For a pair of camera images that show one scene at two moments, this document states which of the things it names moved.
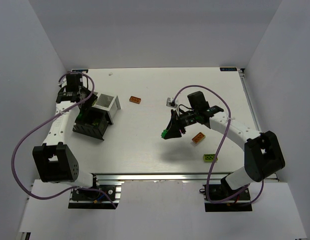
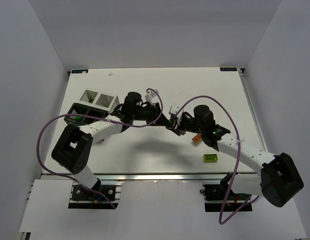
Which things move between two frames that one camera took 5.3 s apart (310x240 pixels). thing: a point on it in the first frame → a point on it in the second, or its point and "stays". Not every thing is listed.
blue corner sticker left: (81, 70) stays
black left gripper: (87, 110) → (157, 111)
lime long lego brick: (209, 158) stays
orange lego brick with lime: (199, 137) stays
